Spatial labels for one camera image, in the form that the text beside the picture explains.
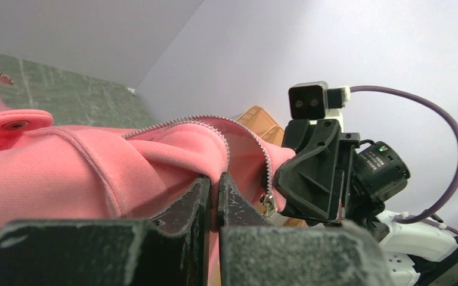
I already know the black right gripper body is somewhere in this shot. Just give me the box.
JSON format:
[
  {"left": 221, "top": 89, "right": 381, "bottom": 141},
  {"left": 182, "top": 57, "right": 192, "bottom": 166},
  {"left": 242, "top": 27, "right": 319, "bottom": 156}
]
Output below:
[{"left": 343, "top": 139, "right": 411, "bottom": 227}]

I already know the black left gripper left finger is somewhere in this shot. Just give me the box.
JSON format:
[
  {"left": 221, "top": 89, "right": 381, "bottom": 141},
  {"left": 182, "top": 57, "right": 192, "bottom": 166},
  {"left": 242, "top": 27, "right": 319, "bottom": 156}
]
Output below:
[{"left": 0, "top": 176, "right": 211, "bottom": 285}]

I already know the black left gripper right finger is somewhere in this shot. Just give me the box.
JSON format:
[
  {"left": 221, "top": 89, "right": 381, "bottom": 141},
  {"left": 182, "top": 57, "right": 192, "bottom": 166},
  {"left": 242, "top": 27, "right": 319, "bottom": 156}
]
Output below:
[{"left": 218, "top": 172, "right": 392, "bottom": 286}]

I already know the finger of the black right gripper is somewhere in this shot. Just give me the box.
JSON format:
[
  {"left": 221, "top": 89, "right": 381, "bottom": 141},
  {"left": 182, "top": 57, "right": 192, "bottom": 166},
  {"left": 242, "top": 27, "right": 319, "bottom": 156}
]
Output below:
[{"left": 274, "top": 119, "right": 341, "bottom": 223}]

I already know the pink zip-up jacket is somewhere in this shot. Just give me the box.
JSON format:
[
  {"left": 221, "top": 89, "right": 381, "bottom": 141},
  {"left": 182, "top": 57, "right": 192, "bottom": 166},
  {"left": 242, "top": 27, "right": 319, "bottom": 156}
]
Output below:
[{"left": 0, "top": 97, "right": 295, "bottom": 278}]

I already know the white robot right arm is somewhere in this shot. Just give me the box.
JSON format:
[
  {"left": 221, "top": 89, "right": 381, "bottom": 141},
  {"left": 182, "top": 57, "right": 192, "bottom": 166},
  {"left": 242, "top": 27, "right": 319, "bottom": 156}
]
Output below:
[{"left": 274, "top": 119, "right": 458, "bottom": 285}]

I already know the orange plastic desk organizer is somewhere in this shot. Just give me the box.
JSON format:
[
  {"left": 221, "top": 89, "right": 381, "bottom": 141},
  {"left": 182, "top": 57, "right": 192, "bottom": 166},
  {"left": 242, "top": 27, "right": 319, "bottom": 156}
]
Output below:
[{"left": 236, "top": 105, "right": 308, "bottom": 228}]

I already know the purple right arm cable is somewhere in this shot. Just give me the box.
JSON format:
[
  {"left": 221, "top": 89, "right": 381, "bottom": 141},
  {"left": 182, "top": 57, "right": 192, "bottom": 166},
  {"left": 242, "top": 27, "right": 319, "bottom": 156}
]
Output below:
[{"left": 349, "top": 85, "right": 458, "bottom": 225}]

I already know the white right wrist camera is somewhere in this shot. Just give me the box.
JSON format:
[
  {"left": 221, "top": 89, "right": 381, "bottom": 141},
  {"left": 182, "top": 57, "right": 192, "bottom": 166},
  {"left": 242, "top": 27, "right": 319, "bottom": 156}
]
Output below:
[{"left": 288, "top": 81, "right": 351, "bottom": 126}]

